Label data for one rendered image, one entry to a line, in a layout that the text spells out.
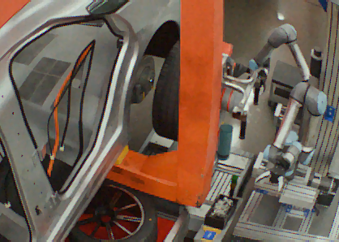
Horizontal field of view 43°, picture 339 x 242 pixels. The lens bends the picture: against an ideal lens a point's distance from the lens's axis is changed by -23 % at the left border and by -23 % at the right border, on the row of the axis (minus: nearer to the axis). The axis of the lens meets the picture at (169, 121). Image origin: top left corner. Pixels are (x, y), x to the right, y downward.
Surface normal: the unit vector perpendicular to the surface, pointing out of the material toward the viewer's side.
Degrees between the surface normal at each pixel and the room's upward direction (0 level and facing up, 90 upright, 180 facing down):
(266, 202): 0
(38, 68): 6
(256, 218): 0
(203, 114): 90
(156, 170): 90
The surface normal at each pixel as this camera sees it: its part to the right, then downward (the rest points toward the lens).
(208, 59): -0.40, 0.63
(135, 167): 0.01, -0.73
